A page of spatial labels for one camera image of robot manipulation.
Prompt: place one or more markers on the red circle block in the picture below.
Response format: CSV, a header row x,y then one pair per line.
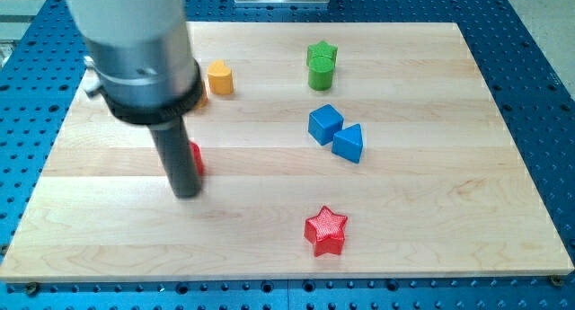
x,y
196,152

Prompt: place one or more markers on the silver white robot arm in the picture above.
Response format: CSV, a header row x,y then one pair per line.
x,y
142,55

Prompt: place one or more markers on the wooden board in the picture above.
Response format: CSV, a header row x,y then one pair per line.
x,y
440,190

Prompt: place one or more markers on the blue cube block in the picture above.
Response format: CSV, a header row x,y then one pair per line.
x,y
323,123

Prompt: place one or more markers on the blue triangle block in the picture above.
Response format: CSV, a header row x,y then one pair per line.
x,y
348,143

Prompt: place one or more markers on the green cylinder block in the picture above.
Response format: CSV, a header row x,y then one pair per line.
x,y
320,73

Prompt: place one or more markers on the red star block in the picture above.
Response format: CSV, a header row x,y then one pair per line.
x,y
326,232

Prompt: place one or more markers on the yellow heart block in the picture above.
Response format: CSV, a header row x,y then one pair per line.
x,y
220,78

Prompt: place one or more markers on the green star block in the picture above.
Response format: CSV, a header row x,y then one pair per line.
x,y
321,49

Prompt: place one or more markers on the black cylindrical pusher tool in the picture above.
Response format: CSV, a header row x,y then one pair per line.
x,y
173,146

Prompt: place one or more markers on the blue perforated table plate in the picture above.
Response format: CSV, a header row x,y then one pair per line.
x,y
39,79

